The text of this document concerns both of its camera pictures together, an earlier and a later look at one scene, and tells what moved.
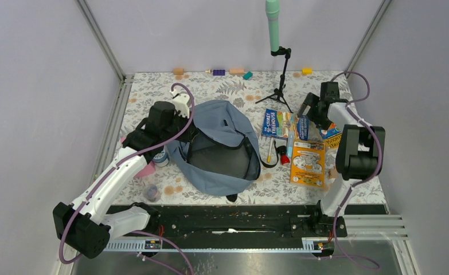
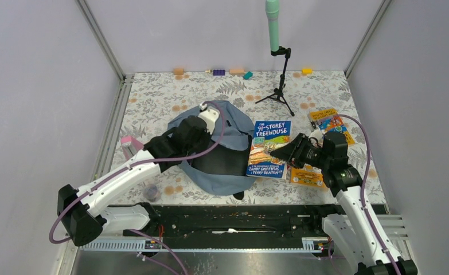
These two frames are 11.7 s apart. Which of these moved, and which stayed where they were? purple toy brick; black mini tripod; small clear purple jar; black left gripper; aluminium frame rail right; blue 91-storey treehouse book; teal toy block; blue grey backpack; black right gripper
Moved: black left gripper; blue 91-storey treehouse book; black right gripper
Stayed: aluminium frame rail right; purple toy brick; blue grey backpack; small clear purple jar; teal toy block; black mini tripod
